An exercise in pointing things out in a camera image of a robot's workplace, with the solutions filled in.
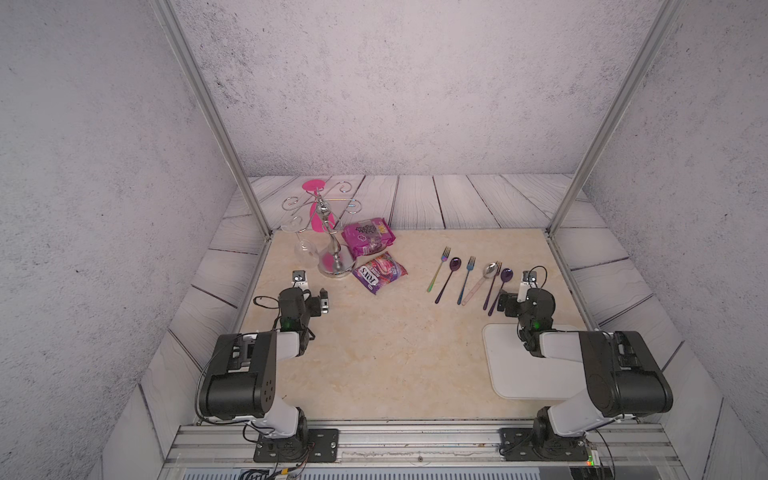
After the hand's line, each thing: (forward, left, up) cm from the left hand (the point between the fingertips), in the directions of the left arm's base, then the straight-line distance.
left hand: (311, 289), depth 95 cm
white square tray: (-25, -60, -8) cm, 65 cm away
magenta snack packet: (+24, -17, -1) cm, 29 cm away
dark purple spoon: (+8, -65, -6) cm, 66 cm away
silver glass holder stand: (+17, -5, -6) cm, 19 cm away
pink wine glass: (+17, -4, +13) cm, 22 cm away
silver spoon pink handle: (+11, -60, -7) cm, 61 cm away
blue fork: (+15, -54, -8) cm, 57 cm away
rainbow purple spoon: (+15, -48, -8) cm, 51 cm away
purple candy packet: (+10, -21, -5) cm, 23 cm away
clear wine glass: (+8, +1, +8) cm, 11 cm away
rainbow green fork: (+18, -45, -7) cm, 49 cm away
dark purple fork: (+12, -63, -6) cm, 65 cm away
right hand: (-2, -65, +1) cm, 65 cm away
